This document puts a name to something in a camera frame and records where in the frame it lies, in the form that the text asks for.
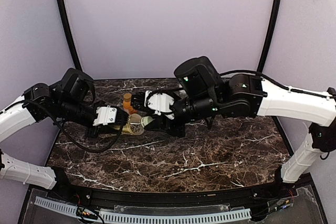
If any white slotted cable duct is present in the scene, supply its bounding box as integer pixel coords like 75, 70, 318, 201
34, 197, 251, 223

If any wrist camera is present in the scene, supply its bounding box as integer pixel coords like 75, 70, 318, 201
93, 105, 129, 126
131, 90, 175, 120

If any black front frame rail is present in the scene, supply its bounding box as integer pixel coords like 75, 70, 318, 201
48, 183, 298, 209

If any left black corner post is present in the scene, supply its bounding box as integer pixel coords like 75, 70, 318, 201
56, 0, 82, 70

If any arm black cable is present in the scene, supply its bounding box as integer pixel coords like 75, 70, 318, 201
146, 70, 336, 130
0, 98, 127, 153

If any right black corner post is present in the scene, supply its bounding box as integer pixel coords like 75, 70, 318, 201
257, 0, 281, 72

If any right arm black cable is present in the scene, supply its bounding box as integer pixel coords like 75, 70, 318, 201
146, 70, 336, 130

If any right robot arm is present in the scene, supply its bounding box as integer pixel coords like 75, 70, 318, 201
143, 56, 335, 184

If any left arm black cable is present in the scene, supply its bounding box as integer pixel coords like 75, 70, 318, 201
0, 98, 127, 153

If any green tea bottle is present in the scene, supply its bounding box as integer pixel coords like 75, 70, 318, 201
99, 114, 144, 135

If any pale green bottle cap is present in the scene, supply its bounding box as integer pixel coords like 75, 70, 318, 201
140, 116, 154, 128

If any black corner post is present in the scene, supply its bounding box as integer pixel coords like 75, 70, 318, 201
257, 0, 281, 72
56, 0, 82, 70

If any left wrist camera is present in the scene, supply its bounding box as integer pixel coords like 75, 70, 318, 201
93, 105, 129, 126

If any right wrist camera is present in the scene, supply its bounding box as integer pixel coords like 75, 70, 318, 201
131, 90, 175, 120

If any orange juice bottle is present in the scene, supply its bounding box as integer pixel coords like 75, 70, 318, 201
123, 93, 136, 114

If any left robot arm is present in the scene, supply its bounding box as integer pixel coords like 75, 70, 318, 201
1, 68, 107, 191

